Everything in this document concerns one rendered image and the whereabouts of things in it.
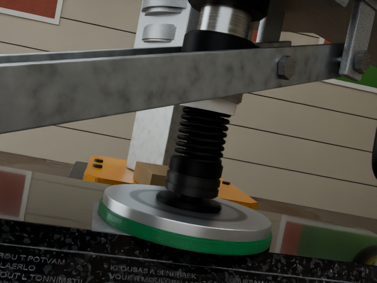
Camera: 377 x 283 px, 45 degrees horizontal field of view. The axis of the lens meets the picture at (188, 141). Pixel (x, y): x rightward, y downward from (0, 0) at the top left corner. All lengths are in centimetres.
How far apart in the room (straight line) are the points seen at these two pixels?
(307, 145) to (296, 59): 646
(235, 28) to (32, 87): 28
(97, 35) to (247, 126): 251
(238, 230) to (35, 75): 27
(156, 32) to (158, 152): 35
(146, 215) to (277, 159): 648
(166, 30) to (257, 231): 89
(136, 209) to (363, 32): 41
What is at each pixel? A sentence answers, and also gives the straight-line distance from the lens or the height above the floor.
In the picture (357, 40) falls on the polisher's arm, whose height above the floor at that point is 113.
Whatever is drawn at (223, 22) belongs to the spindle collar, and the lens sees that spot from 56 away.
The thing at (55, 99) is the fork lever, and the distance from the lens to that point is 37.
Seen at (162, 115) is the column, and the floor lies 97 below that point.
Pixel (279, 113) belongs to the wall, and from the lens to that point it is 691.
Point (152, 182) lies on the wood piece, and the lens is 109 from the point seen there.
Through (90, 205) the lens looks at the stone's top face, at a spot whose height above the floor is 84.
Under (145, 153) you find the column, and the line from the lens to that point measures 139.
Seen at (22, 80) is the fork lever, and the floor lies 98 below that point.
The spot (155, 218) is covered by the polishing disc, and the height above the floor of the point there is 87.
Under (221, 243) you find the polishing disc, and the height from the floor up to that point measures 85.
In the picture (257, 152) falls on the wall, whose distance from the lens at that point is 685.
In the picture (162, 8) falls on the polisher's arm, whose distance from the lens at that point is 135.
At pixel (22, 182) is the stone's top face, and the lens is 69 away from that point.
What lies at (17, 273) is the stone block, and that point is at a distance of 47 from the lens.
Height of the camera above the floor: 98
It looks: 3 degrees down
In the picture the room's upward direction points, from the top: 11 degrees clockwise
